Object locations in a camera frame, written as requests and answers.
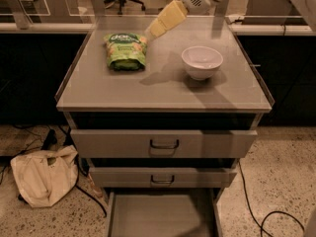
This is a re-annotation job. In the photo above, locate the grey drawer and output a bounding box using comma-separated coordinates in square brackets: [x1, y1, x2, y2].
[106, 189, 223, 237]
[71, 129, 257, 158]
[90, 167, 237, 189]

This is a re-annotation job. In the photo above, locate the black floor cable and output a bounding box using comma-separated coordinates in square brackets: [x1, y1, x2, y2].
[238, 160, 307, 237]
[74, 155, 109, 217]

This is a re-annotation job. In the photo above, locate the grey drawer cabinet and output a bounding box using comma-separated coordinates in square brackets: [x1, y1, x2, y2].
[56, 16, 273, 229]

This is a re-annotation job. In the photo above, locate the grey top drawer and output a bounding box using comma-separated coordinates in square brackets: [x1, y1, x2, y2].
[71, 129, 257, 158]

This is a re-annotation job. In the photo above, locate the green rice chip bag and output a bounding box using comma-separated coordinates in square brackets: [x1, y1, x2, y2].
[104, 33, 147, 71]

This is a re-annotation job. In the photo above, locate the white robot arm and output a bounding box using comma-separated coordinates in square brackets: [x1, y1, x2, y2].
[145, 0, 316, 41]

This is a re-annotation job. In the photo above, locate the beige cloth tote bag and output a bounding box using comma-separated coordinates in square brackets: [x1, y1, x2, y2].
[10, 146, 78, 207]

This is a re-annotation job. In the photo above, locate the black floor cable right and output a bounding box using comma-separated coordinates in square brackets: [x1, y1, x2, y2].
[238, 160, 307, 237]

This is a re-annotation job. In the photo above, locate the black floor cable left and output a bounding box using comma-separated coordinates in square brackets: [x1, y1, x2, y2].
[74, 155, 109, 217]

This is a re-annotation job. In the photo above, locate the grey middle drawer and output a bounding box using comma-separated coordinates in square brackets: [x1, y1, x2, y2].
[90, 167, 237, 189]

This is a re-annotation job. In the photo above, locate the grey bottom drawer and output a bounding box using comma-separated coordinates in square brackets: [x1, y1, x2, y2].
[106, 189, 223, 237]

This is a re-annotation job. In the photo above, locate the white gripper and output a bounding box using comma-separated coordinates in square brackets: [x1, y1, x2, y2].
[145, 0, 211, 40]

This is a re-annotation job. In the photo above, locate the white ceramic bowl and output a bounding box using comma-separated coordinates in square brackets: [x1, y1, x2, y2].
[181, 46, 223, 81]

